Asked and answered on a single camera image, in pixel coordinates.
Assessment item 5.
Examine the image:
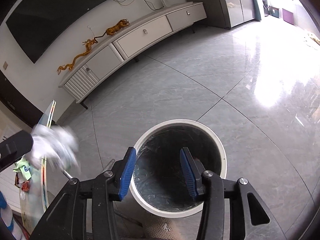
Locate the green paper piece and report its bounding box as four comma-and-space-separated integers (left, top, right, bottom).
13, 158, 31, 181

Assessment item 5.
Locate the white paper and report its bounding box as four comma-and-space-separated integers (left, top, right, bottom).
24, 124, 80, 170

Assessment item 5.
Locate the white round trash bin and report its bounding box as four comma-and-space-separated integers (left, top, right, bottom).
130, 119, 227, 218

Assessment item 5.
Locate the dark brown entrance door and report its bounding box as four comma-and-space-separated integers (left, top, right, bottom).
0, 72, 43, 127

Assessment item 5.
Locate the white tv cabinet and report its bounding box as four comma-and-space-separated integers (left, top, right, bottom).
59, 2, 207, 104

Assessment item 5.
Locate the golden dragon figurine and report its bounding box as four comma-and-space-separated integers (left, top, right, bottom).
57, 38, 98, 75

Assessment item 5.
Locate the golden tiger figurine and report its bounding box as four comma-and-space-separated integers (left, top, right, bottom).
94, 19, 130, 38

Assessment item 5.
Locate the grey refrigerator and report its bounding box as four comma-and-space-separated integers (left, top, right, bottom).
177, 0, 257, 30

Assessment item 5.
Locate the purple box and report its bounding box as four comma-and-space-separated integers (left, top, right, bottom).
283, 8, 295, 25

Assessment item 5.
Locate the beige wall switch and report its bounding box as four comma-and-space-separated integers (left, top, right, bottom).
3, 61, 8, 70

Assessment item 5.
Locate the large black wall television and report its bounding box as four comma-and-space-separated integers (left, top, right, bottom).
5, 0, 155, 65

